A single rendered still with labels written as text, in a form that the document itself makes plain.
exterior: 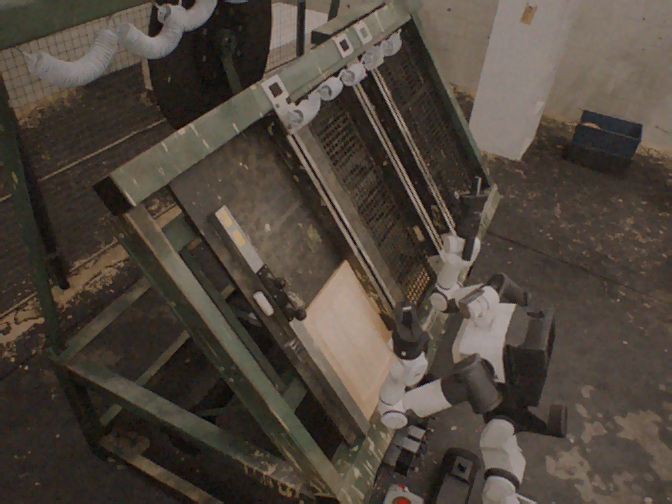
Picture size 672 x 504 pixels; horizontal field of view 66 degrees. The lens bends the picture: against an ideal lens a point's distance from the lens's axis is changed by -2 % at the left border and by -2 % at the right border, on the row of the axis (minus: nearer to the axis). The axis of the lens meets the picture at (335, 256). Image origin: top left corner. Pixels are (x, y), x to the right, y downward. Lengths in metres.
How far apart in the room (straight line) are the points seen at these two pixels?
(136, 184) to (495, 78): 4.45
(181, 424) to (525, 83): 4.33
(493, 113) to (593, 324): 2.44
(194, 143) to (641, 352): 3.29
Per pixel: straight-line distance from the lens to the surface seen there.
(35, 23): 1.61
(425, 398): 1.70
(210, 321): 1.50
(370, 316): 2.08
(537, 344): 1.71
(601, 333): 4.04
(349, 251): 1.98
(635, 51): 6.63
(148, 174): 1.42
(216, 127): 1.61
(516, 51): 5.35
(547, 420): 2.01
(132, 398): 2.27
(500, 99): 5.51
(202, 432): 2.13
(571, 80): 6.79
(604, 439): 3.47
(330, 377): 1.83
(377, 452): 2.02
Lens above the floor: 2.59
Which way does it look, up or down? 41 degrees down
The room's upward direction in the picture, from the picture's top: 5 degrees clockwise
